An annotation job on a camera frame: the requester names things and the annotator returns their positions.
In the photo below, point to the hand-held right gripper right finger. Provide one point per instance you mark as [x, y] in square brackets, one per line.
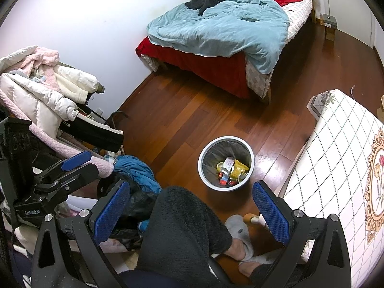
[270, 213]

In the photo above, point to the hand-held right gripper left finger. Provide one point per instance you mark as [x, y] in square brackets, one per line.
[112, 213]

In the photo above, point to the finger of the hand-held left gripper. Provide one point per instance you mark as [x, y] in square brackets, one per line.
[76, 159]

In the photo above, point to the white round trash bin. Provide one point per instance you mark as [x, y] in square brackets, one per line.
[225, 188]

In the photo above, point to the wooden furniture leg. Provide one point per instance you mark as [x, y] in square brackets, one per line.
[250, 218]

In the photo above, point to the black shiny bag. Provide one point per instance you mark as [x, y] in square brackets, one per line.
[138, 207]

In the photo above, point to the black white garment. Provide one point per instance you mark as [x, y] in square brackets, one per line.
[96, 135]

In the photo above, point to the grey slipper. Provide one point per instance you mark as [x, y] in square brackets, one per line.
[264, 258]
[241, 231]

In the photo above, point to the blue jacket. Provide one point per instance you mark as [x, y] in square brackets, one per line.
[135, 171]

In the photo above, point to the person's leg in black pants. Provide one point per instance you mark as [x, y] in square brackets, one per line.
[264, 273]
[180, 231]

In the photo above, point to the white puffer jacket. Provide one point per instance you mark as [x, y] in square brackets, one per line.
[39, 99]

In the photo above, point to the white red box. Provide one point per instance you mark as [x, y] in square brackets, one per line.
[228, 164]

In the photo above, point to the black bin liner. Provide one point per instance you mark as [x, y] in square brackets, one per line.
[213, 153]

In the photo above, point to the white checked tablecloth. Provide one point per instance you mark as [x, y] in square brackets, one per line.
[339, 144]

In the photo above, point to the pile of jackets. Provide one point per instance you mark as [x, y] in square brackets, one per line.
[45, 58]

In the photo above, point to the wooden bed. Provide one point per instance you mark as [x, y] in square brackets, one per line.
[264, 87]

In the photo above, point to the red blanket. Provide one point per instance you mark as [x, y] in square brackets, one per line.
[195, 63]

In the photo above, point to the light blue blanket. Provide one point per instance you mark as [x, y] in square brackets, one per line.
[216, 33]

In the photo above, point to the grey metal box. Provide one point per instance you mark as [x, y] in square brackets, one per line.
[329, 24]

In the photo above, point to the patterned bed sheet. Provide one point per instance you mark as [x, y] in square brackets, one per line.
[297, 15]

